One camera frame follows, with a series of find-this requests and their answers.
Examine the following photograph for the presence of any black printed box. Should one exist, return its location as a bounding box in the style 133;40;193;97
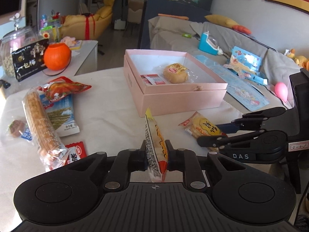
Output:
11;39;50;82

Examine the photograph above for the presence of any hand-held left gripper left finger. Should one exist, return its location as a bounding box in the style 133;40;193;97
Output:
64;140;148;190

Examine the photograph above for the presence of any yellow duck plush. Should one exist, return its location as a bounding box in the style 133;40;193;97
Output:
285;49;309;68

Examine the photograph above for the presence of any long clear biscuit packet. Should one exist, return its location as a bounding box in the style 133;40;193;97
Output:
22;88;70;172

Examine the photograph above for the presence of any glass jar with nuts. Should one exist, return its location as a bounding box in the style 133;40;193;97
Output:
0;25;37;78

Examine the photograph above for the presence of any red white candy packet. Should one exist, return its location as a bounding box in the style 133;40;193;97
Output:
65;141;87;166

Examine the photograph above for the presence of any white low cabinet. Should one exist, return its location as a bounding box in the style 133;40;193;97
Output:
0;40;99;99

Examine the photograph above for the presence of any red chicken snack packet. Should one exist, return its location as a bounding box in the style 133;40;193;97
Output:
36;76;92;102

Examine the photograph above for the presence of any cluster of colourful toys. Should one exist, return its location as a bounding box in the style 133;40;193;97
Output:
40;10;64;42

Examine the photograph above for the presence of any pink cardboard box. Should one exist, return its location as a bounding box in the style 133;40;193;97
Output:
123;49;228;118

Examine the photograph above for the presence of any orange round container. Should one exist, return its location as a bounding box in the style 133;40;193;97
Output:
43;43;72;71

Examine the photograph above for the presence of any yellow cushion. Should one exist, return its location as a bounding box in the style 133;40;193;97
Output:
205;14;239;28

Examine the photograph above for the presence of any blue white cracker packet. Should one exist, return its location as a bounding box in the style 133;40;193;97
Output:
40;93;80;137

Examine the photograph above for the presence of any blue white toy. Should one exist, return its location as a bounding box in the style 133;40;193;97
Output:
198;31;224;56

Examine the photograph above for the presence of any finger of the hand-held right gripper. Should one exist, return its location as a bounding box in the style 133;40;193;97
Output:
197;129;266;153
216;107;287;134

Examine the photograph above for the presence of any yellow armchair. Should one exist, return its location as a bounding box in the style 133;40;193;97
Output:
59;5;114;40

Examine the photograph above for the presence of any pink egg toy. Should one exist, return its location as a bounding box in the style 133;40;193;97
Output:
275;82;289;102

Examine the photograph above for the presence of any round pale base board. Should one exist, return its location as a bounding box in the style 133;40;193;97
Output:
43;61;70;77

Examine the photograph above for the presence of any dark blue cabinet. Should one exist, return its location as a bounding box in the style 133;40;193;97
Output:
138;0;213;50

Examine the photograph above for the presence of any small brown snack packet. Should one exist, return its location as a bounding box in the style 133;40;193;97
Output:
7;119;33;141

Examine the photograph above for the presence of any colourful cartoon toy box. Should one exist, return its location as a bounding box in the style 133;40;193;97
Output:
223;46;268;86

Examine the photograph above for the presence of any yellow pastry packet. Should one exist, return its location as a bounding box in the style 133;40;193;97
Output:
179;111;228;153

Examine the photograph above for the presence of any yellow white snack packet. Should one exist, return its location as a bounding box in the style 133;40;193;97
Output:
144;107;168;183

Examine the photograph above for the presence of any wrapped round bread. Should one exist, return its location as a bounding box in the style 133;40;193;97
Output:
163;63;189;84

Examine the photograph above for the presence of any blue printed sheet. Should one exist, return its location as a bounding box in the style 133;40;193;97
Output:
194;54;270;112

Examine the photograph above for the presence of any grey hanging coat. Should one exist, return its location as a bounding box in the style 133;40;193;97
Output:
112;0;129;20

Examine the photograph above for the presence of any red white flat packet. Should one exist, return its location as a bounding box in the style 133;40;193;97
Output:
140;74;165;86

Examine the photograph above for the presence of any orange cushion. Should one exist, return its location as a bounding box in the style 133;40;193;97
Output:
233;25;252;35

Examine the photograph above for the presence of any grey covered sofa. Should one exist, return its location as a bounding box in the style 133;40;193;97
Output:
147;16;309;109

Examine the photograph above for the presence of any pink plush toy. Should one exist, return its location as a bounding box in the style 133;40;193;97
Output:
60;36;77;47

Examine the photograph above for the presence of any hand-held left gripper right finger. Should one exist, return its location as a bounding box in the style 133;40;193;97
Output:
166;140;249;190

